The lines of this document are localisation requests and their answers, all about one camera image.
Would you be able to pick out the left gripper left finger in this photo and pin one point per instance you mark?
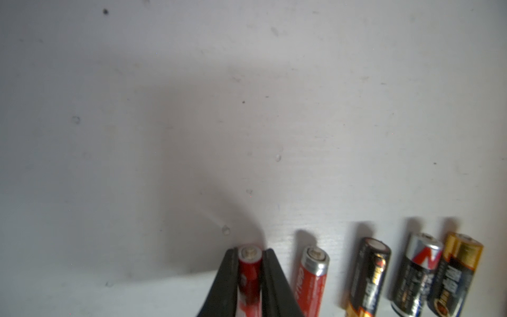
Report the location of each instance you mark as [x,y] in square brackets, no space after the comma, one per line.
[222,297]

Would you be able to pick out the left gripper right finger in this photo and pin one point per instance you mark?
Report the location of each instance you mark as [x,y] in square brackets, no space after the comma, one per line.
[276,295]

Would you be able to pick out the red white battery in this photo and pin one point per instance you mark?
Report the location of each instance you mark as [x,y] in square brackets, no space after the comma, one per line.
[311,280]

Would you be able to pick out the red chinese label battery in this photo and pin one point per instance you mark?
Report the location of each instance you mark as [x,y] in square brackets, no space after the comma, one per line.
[249,282]

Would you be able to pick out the black red silver battery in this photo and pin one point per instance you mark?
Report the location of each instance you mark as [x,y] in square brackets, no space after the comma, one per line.
[415,274]

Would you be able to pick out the black gold battery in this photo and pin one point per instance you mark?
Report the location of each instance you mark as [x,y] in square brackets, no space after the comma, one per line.
[456,269]

